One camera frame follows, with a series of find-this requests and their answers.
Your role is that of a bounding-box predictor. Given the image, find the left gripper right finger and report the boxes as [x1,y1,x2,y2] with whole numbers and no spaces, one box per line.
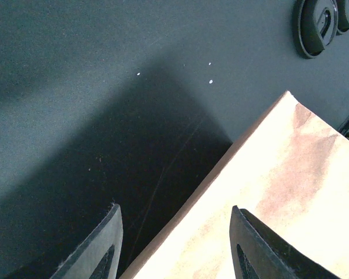
[229,206,338,279]

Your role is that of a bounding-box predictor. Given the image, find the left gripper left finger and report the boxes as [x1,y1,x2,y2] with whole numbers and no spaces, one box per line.
[6,202,124,279]

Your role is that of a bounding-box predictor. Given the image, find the brown paper bag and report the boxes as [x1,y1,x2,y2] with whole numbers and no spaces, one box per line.
[123,92,349,278]

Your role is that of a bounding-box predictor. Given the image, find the black coffee cup lid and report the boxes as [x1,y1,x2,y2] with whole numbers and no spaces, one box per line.
[336,0,349,34]
[291,0,339,59]

